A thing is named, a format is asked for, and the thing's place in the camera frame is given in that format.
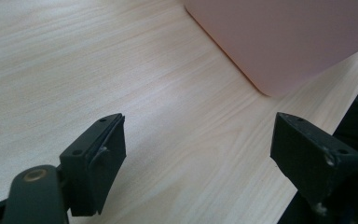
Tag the pink flat mat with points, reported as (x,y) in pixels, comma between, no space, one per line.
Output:
(279,40)

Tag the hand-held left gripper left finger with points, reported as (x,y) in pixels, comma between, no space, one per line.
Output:
(96,165)

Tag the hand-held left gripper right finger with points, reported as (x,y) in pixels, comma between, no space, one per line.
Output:
(307,155)

